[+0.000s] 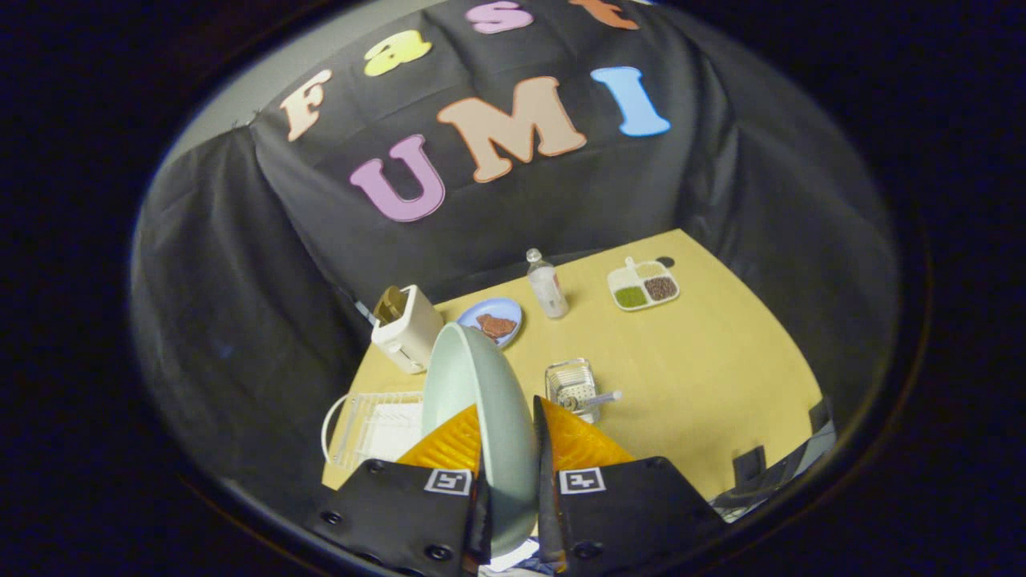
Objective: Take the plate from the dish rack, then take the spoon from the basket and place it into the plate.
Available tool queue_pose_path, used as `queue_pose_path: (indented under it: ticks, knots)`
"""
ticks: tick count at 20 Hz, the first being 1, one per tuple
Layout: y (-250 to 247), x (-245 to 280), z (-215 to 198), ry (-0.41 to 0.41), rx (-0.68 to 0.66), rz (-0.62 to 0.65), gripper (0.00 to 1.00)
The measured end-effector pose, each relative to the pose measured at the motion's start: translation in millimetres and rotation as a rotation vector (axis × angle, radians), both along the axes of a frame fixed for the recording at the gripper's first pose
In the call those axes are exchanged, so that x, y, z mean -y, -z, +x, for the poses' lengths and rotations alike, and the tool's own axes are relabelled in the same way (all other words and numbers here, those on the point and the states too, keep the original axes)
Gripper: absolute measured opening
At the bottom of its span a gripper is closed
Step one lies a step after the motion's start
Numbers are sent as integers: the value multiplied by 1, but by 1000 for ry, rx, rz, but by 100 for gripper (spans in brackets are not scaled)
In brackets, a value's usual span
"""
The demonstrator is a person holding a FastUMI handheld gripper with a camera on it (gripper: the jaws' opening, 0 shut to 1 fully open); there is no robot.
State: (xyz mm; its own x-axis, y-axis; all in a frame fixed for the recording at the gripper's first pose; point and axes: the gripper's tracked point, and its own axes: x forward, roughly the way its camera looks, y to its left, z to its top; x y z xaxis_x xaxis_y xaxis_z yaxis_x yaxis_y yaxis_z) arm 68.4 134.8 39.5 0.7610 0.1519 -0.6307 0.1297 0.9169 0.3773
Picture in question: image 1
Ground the metal mesh basket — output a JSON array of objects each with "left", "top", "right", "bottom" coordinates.
[{"left": 545, "top": 358, "right": 602, "bottom": 424}]

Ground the clear plastic bottle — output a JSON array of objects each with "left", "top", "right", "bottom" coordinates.
[{"left": 526, "top": 248, "right": 570, "bottom": 320}]

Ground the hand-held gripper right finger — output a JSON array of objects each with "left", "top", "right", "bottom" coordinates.
[{"left": 534, "top": 395, "right": 728, "bottom": 575}]

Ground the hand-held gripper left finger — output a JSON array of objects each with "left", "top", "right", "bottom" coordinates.
[{"left": 305, "top": 403, "right": 492, "bottom": 577}]

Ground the black backdrop cloth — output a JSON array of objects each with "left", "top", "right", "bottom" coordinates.
[{"left": 131, "top": 0, "right": 900, "bottom": 514}]

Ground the clear handled spoon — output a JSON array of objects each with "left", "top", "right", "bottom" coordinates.
[{"left": 564, "top": 389, "right": 623, "bottom": 411}]

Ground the blue plate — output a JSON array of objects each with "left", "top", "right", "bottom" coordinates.
[{"left": 457, "top": 297, "right": 523, "bottom": 349}]

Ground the pale green plate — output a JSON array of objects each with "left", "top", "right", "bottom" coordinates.
[{"left": 421, "top": 322, "right": 539, "bottom": 557}]

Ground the white wire dish rack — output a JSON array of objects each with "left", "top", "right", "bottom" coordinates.
[{"left": 321, "top": 390, "right": 425, "bottom": 472}]

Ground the black chair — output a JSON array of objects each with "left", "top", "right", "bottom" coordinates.
[{"left": 712, "top": 398, "right": 837, "bottom": 522}]

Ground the white toaster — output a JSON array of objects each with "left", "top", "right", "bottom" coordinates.
[{"left": 370, "top": 284, "right": 445, "bottom": 375}]

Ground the white divided grain tray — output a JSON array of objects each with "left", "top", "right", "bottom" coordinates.
[{"left": 607, "top": 256, "right": 681, "bottom": 311}]

